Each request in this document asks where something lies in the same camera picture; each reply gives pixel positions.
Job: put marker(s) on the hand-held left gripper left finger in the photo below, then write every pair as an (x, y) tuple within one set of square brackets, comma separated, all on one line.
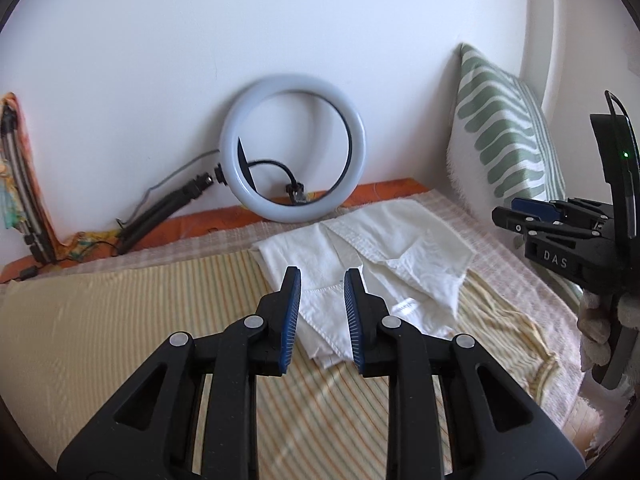
[(292, 320)]

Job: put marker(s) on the green patterned white pillow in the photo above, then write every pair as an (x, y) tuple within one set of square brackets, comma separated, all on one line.
[(500, 125)]

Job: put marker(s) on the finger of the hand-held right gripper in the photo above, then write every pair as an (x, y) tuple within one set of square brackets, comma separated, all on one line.
[(532, 209), (507, 219)]

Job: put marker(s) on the orange mattress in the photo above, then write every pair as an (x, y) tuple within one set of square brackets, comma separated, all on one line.
[(380, 192)]

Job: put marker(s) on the colourful printed cloth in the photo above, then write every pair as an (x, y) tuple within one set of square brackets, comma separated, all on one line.
[(10, 200)]

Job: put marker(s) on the person's right hand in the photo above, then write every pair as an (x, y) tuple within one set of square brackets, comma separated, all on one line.
[(592, 330)]

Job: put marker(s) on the white cotton garment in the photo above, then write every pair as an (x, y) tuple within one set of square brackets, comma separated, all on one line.
[(415, 260)]

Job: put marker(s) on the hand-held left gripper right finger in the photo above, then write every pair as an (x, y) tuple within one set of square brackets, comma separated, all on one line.
[(351, 320)]

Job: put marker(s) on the yellow striped bed sheet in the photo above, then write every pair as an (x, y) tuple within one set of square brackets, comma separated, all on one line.
[(125, 300)]

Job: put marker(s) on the beige checked woven blanket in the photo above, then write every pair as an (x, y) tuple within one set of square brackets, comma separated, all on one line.
[(500, 270)]

